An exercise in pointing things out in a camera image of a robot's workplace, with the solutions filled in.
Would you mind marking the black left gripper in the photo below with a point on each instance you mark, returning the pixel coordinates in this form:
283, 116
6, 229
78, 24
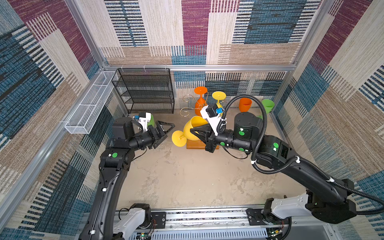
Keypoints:
156, 138

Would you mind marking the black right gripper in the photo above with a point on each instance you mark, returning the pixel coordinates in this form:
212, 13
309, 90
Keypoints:
204, 131

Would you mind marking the gold wire wine glass rack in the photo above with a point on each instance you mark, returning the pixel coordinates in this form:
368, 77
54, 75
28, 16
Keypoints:
184, 113

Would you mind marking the yellow front wine glass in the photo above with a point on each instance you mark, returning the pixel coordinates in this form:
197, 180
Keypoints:
179, 138

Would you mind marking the yellow wine glass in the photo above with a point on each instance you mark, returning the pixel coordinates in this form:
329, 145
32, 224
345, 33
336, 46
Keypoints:
219, 97
179, 138

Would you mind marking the orange back wine glass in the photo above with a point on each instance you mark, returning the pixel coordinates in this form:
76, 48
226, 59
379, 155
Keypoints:
201, 102

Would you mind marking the orange wine glass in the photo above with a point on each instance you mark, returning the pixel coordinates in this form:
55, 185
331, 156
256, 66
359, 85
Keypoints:
201, 102
245, 104

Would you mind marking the yellow back wine glass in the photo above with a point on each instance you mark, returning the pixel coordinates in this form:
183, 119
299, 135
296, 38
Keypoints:
219, 97

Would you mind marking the orange front wine glass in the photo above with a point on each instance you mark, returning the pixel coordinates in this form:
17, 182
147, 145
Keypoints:
245, 104

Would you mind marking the green wine glass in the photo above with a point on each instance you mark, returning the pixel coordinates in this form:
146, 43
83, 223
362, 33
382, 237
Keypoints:
152, 121
268, 105

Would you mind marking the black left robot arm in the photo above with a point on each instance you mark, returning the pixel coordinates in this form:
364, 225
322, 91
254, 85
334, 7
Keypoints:
130, 135

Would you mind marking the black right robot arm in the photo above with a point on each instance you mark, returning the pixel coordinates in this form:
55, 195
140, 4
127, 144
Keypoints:
322, 199

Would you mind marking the black mesh shelf rack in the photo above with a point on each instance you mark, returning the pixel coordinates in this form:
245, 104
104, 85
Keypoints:
145, 90

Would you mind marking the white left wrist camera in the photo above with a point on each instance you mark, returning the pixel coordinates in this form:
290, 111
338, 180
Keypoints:
144, 119

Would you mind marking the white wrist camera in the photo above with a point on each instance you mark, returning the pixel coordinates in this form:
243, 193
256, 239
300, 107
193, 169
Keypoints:
144, 119
212, 114

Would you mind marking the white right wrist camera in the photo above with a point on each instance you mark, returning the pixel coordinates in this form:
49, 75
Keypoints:
212, 114

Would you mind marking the white mesh wall basket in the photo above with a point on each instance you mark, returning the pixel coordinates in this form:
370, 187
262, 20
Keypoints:
87, 112

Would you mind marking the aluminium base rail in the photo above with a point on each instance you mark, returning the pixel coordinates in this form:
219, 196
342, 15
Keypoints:
228, 223

